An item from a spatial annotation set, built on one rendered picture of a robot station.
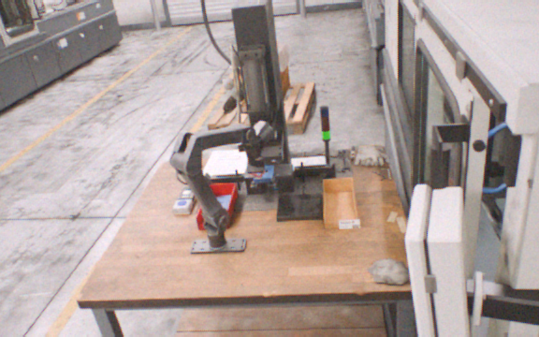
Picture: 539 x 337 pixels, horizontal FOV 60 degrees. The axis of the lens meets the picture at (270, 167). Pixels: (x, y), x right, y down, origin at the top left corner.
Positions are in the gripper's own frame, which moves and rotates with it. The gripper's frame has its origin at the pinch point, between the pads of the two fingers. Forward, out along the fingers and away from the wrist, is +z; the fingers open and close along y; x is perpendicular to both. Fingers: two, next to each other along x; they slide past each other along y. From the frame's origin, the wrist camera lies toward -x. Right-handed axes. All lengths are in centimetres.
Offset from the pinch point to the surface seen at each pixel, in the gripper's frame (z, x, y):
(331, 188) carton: 13.7, -27.8, -0.6
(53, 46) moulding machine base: 327, 411, 474
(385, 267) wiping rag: -10, -43, -43
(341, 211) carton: 8.8, -30.9, -13.6
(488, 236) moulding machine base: -12, -75, -35
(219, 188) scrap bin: 14.8, 19.7, 2.6
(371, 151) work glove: 29, -47, 27
